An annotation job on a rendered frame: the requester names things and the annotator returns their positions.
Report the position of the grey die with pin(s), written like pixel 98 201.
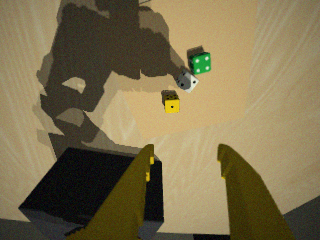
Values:
pixel 186 81

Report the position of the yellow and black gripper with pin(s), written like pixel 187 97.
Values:
pixel 252 211

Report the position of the tan flat mat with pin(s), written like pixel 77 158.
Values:
pixel 148 46

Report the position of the olive yellow die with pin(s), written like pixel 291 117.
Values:
pixel 171 103

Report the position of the green die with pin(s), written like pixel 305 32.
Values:
pixel 200 63

